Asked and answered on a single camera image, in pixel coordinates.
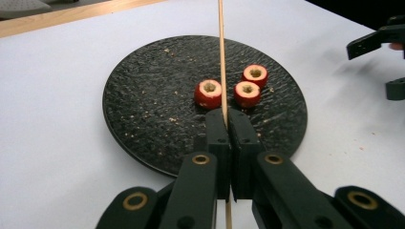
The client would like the black round plate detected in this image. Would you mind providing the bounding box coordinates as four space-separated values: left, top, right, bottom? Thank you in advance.
101 34 309 178

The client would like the red cored hawthorn fruit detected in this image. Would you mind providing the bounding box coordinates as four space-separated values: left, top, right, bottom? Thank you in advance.
233 80 263 110
193 78 224 111
241 64 269 89

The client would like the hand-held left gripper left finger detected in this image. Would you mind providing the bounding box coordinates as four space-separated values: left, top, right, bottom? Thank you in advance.
194 107 233 202

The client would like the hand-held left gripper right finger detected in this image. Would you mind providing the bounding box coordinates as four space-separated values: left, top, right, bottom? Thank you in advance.
227 108 266 203

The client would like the light wooden table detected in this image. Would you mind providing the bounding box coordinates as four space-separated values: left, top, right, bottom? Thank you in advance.
0 0 168 40

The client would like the wooden skewer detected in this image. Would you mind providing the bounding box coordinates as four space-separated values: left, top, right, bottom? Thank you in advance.
217 0 234 229

